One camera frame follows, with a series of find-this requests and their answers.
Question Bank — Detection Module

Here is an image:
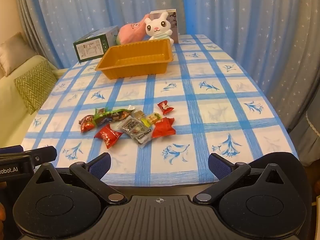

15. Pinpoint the yellow-green snack packet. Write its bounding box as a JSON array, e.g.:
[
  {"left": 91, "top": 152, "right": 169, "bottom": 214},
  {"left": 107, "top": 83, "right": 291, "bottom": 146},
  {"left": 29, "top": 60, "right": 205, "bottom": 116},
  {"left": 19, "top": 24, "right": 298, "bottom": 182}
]
[{"left": 141, "top": 112, "right": 162, "bottom": 127}]

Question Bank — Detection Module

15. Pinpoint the yellow plastic tray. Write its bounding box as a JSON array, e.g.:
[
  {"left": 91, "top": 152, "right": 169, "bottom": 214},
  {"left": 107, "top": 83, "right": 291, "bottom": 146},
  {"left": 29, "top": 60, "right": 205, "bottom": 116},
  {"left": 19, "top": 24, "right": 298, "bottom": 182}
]
[{"left": 95, "top": 39, "right": 174, "bottom": 80}]

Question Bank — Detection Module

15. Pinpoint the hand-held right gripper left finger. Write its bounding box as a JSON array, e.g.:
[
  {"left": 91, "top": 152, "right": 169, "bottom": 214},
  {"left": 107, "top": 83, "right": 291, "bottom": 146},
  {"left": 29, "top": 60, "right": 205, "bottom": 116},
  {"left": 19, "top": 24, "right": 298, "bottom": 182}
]
[{"left": 32, "top": 152, "right": 128, "bottom": 204}]

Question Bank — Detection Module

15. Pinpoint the small red candy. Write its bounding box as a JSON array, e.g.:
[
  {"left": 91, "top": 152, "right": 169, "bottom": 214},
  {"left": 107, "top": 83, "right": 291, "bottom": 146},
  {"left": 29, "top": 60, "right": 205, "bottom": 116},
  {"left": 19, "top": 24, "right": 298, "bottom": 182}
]
[{"left": 157, "top": 100, "right": 175, "bottom": 115}]

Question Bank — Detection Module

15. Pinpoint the beige cushion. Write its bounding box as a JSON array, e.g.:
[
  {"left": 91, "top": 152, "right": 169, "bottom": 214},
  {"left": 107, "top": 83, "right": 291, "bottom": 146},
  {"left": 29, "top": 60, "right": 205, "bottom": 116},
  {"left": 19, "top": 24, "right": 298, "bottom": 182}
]
[{"left": 0, "top": 32, "right": 38, "bottom": 77}]

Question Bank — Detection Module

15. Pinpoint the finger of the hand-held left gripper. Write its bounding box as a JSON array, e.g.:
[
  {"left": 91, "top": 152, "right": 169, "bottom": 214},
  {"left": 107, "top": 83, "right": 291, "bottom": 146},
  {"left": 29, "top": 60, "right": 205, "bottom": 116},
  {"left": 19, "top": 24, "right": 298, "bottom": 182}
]
[
  {"left": 0, "top": 146, "right": 23, "bottom": 155},
  {"left": 22, "top": 146, "right": 58, "bottom": 167}
]

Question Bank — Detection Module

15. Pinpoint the cream sofa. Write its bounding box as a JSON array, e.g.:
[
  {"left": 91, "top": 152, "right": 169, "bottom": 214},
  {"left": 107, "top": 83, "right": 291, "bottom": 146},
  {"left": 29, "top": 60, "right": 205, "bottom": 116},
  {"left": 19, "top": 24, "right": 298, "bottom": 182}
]
[{"left": 0, "top": 32, "right": 68, "bottom": 150}]

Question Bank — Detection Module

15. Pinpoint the white rabbit plush toy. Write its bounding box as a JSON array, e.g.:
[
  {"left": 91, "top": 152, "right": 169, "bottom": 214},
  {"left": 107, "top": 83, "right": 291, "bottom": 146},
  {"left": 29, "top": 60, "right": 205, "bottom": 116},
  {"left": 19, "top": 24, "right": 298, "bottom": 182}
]
[{"left": 144, "top": 12, "right": 175, "bottom": 46}]

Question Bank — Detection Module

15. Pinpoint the grey box with plant print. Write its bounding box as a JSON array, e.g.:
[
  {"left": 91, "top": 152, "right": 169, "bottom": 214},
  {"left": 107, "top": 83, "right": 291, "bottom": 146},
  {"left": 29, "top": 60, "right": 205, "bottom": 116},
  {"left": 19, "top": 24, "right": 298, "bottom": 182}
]
[{"left": 149, "top": 9, "right": 179, "bottom": 44}]

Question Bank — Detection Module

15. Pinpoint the red pillow-shaped snack packet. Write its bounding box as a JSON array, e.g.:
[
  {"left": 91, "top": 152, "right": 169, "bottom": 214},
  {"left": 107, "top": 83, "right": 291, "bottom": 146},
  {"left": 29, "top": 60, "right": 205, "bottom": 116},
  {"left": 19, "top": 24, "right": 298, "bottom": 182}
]
[{"left": 151, "top": 117, "right": 176, "bottom": 139}]

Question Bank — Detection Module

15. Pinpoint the green zigzag cushion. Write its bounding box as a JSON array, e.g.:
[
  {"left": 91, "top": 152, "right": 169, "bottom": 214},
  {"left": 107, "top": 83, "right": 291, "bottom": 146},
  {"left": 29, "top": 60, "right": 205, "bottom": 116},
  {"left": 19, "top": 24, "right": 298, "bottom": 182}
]
[{"left": 14, "top": 60, "right": 58, "bottom": 115}]

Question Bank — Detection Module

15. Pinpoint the long green snack packet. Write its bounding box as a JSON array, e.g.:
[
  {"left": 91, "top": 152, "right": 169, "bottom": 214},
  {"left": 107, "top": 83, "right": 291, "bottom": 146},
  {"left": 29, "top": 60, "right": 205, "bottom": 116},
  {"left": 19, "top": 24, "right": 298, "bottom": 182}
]
[{"left": 94, "top": 105, "right": 135, "bottom": 125}]

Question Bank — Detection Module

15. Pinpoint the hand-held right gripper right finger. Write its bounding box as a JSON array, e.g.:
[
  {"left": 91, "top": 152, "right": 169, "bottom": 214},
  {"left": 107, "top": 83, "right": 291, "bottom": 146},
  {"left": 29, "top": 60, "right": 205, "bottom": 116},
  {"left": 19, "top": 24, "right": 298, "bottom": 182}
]
[{"left": 192, "top": 153, "right": 287, "bottom": 204}]

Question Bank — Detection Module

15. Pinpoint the pink plush toy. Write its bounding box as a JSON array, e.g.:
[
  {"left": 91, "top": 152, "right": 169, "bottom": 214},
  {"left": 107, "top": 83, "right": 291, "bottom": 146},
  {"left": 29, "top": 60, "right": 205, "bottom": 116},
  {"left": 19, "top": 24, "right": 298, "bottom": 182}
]
[{"left": 117, "top": 14, "right": 150, "bottom": 46}]

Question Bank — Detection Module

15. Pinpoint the red snack packet white print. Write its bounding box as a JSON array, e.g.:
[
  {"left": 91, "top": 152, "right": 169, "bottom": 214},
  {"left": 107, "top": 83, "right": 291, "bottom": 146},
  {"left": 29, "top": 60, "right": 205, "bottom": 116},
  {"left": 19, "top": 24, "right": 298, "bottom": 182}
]
[{"left": 94, "top": 123, "right": 123, "bottom": 150}]

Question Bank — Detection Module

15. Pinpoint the green cardboard box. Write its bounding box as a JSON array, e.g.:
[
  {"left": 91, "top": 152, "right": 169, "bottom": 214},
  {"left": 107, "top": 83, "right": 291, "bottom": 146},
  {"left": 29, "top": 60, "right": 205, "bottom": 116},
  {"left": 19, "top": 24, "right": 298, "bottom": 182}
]
[{"left": 73, "top": 25, "right": 120, "bottom": 63}]

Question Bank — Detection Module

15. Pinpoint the silver snack packet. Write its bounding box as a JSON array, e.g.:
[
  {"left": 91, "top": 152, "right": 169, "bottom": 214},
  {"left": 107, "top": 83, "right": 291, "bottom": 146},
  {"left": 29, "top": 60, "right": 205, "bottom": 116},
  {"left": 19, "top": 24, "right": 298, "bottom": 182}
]
[{"left": 117, "top": 116, "right": 153, "bottom": 147}]

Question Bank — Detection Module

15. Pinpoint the red-brown snack packet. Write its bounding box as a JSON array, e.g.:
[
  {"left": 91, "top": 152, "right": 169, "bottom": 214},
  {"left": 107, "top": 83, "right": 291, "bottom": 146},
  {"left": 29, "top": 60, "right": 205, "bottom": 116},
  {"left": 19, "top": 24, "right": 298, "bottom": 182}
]
[{"left": 79, "top": 114, "right": 97, "bottom": 133}]

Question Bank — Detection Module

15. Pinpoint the blue star-print curtain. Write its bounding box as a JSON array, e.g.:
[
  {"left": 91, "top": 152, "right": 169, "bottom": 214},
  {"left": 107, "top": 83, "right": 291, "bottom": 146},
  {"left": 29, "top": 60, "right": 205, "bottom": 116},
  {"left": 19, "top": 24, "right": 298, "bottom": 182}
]
[{"left": 15, "top": 0, "right": 320, "bottom": 130}]

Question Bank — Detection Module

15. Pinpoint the grey lace-trimmed cloth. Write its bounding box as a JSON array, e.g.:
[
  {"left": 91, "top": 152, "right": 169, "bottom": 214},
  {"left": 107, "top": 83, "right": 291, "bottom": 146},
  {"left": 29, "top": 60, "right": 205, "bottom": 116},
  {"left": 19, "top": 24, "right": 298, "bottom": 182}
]
[{"left": 290, "top": 100, "right": 320, "bottom": 167}]

